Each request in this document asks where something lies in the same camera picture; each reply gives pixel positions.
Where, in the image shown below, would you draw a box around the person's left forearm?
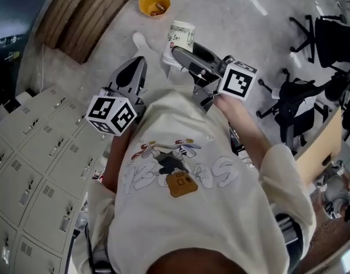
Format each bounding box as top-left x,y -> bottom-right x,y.
102,118 -> 137,195

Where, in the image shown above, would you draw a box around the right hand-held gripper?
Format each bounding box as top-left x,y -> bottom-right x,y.
170,41 -> 258,114

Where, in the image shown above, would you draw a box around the cream printed t-shirt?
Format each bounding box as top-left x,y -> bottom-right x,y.
74,86 -> 317,274

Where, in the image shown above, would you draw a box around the light wooden desk panel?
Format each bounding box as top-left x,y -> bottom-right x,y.
294,107 -> 344,191

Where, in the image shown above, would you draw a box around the white printed paper cup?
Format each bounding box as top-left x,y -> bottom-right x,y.
160,21 -> 196,68

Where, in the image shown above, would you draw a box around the black office chair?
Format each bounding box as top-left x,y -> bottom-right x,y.
324,67 -> 350,142
256,68 -> 335,151
288,14 -> 350,70

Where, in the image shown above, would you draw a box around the person's right forearm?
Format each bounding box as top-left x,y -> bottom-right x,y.
214,94 -> 274,172

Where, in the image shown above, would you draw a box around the white trousers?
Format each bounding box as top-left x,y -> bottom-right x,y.
135,40 -> 194,92

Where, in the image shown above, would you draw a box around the white shoe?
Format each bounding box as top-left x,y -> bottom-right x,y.
132,32 -> 149,51

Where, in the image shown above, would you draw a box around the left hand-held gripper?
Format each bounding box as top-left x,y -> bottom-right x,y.
86,56 -> 148,137

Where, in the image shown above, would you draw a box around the thin white cable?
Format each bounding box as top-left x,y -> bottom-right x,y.
39,43 -> 47,93

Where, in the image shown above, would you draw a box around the beige metal locker cabinet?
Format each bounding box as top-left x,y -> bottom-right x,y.
0,84 -> 113,274

